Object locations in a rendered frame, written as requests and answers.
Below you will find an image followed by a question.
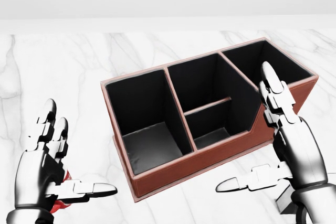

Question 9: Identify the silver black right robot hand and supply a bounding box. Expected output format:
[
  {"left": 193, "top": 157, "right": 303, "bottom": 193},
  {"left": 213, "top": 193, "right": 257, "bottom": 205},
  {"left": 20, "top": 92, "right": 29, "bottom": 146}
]
[{"left": 215, "top": 61, "right": 329, "bottom": 193}]

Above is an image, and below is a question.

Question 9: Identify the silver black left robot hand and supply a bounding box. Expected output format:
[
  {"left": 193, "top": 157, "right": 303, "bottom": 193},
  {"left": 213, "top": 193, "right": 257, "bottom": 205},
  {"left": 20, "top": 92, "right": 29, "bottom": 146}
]
[{"left": 14, "top": 99, "right": 118, "bottom": 209}]

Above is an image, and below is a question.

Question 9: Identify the red book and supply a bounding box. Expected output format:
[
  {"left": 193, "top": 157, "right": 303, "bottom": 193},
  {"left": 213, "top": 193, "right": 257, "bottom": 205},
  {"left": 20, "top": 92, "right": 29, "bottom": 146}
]
[{"left": 53, "top": 170, "right": 74, "bottom": 210}]

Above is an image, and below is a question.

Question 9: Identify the red-brown desk caddy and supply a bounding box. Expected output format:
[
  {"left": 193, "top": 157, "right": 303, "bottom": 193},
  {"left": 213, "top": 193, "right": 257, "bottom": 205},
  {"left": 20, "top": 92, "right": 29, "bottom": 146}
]
[{"left": 100, "top": 37, "right": 320, "bottom": 203}]

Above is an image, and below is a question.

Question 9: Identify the grey white flat object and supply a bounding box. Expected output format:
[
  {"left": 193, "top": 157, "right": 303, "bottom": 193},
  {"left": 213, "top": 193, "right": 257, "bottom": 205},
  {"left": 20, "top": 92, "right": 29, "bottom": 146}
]
[{"left": 274, "top": 183, "right": 299, "bottom": 214}]

